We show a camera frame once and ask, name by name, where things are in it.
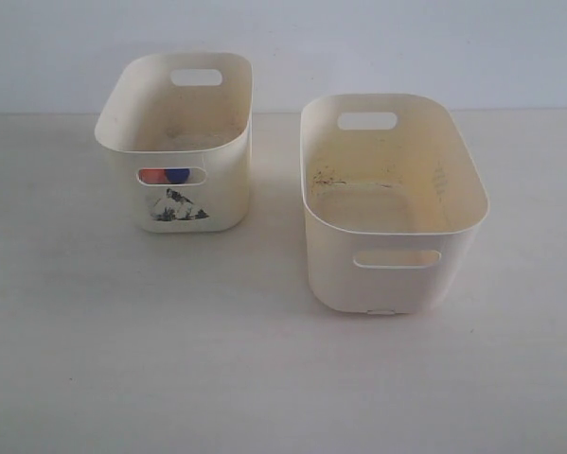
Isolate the orange cap tube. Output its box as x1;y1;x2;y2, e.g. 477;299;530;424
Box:
138;168;168;184

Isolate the cream plastic bin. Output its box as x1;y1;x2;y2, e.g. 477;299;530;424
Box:
95;52;254;233
300;94;489;315

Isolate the blue cap tube front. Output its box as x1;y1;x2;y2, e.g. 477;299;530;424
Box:
165;168;190;184

